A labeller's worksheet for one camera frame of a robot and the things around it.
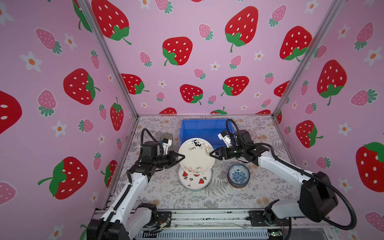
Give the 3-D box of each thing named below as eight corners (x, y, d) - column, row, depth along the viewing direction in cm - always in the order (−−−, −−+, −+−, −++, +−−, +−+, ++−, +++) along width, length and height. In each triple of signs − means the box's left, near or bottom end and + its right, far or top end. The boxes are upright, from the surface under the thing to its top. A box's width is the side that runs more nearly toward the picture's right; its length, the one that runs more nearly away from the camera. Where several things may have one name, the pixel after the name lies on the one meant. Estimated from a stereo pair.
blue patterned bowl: (227, 191, 85) (231, 183, 76) (225, 172, 92) (228, 163, 83) (246, 191, 85) (252, 183, 76) (243, 172, 92) (248, 163, 83)
